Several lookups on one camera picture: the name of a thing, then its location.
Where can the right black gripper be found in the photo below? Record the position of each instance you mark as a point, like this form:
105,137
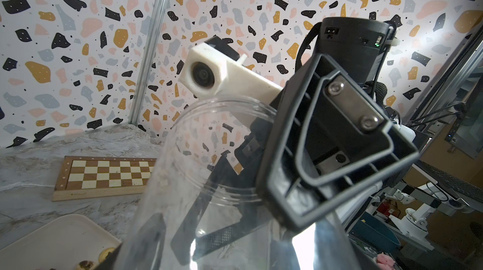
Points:
328,143

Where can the clear plastic cookie jar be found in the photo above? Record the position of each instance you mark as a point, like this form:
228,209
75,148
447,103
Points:
200,209

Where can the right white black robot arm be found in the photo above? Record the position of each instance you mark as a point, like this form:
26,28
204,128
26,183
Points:
359,46

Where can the wooden chessboard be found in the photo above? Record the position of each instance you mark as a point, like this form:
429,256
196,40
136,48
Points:
97,177

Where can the beige rectangular tray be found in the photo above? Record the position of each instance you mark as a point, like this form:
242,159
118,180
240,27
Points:
61,244

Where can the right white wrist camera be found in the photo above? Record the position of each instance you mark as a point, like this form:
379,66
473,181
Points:
213,68

